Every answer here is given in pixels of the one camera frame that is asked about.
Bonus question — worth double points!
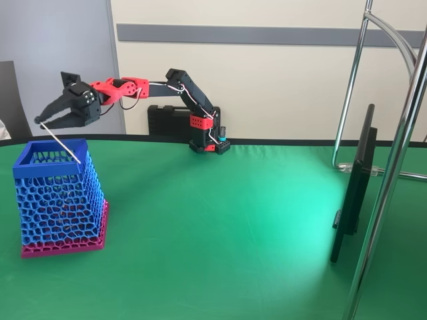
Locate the blue and pink mesh basket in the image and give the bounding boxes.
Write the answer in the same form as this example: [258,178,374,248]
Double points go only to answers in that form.
[12,138,110,259]

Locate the black monitor screen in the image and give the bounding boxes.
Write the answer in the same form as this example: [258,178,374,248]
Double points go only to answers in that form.
[330,103,379,264]

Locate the green cloth with black border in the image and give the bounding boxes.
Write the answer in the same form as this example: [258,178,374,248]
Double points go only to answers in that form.
[0,134,427,320]

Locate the black plastic case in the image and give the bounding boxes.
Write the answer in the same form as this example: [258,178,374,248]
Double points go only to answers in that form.
[147,105,195,136]

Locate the clear plastic clip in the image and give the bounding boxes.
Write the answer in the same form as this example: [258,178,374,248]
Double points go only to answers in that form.
[337,162,384,177]

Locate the grey wall rail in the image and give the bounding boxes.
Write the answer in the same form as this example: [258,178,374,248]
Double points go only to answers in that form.
[116,23,426,47]

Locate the thin white stick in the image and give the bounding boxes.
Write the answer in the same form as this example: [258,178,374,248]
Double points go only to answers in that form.
[39,122,82,165]

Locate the grey door panel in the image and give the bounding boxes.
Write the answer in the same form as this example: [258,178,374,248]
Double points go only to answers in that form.
[0,0,117,136]

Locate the dark brown chair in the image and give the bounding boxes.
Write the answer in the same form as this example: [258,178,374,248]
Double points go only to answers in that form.
[0,61,33,139]

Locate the chrome tube stand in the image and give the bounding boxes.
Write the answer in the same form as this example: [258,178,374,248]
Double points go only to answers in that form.
[332,0,427,320]

